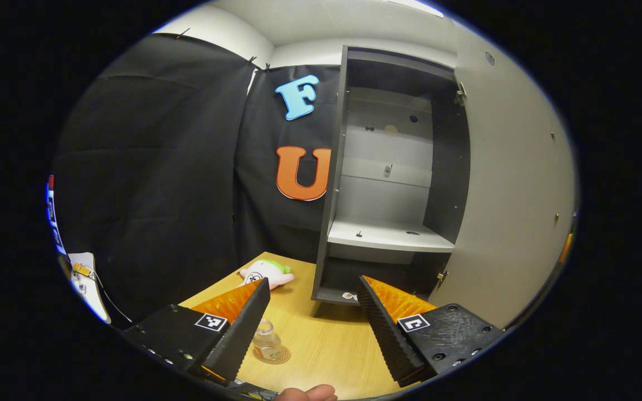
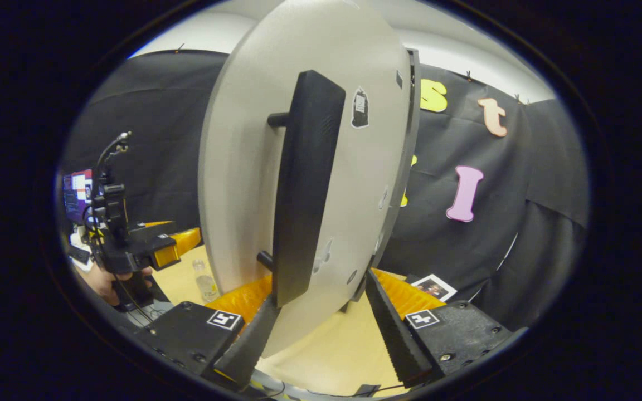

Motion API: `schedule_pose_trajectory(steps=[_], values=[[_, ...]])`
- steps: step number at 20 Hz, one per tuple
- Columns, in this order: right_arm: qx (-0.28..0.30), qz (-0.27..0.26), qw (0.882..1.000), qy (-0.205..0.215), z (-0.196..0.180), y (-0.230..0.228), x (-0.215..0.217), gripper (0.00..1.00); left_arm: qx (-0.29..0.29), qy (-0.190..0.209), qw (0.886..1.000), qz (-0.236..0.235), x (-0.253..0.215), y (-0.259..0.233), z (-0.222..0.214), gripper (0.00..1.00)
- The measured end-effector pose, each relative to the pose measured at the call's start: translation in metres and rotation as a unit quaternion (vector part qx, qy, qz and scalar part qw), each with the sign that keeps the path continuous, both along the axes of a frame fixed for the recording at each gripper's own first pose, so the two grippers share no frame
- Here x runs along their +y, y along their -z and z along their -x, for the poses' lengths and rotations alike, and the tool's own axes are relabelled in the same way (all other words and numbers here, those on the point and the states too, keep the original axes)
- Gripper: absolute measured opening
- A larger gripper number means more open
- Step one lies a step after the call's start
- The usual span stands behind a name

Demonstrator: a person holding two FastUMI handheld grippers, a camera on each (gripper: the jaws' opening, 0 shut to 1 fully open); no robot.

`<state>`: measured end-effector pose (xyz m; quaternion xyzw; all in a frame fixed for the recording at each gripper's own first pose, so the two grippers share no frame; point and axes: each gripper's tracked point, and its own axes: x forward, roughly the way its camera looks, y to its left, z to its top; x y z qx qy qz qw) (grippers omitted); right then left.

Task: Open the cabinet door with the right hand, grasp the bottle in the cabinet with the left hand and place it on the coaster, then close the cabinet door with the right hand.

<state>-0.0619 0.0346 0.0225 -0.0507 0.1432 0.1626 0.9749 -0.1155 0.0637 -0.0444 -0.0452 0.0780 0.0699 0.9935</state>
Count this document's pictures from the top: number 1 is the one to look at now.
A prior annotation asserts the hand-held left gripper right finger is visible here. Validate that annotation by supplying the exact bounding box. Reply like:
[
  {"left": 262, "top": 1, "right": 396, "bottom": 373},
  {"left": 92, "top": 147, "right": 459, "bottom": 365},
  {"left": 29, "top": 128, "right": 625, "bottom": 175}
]
[{"left": 356, "top": 275, "right": 507, "bottom": 388}]

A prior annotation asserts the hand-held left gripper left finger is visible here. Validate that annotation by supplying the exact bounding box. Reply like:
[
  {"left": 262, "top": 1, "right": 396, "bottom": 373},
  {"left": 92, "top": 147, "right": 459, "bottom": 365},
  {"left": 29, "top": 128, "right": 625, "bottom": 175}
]
[{"left": 122, "top": 277, "right": 272, "bottom": 382}]

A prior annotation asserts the clear glass bottle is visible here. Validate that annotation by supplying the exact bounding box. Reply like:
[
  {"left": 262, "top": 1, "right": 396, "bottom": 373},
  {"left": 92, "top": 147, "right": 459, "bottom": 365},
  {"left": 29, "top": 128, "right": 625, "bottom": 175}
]
[{"left": 252, "top": 319, "right": 284, "bottom": 361}]

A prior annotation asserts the round brown coaster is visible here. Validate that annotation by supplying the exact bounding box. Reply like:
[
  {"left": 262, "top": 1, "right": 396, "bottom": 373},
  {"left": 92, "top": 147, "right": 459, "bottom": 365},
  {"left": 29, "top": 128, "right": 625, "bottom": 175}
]
[{"left": 252, "top": 345, "right": 291, "bottom": 365}]

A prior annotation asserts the white cabinet shelf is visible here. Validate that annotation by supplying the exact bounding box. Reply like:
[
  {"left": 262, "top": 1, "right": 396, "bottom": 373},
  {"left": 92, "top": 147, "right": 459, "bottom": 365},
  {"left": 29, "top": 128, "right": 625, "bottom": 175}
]
[{"left": 328, "top": 216, "right": 455, "bottom": 254}]

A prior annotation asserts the pink plush toy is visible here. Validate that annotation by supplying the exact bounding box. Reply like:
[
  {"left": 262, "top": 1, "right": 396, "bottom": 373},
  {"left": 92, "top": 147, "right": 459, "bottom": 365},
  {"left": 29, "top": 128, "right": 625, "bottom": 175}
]
[{"left": 239, "top": 259, "right": 295, "bottom": 290}]

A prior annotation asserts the white panel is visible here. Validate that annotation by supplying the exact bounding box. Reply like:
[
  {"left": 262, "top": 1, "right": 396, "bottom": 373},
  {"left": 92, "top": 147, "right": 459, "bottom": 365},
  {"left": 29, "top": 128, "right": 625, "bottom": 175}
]
[{"left": 67, "top": 252, "right": 111, "bottom": 325}]

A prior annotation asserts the black backdrop cloth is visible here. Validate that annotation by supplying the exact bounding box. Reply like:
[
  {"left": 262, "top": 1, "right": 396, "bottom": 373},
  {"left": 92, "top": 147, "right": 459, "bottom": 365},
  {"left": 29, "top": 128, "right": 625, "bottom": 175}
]
[{"left": 52, "top": 33, "right": 349, "bottom": 325}]

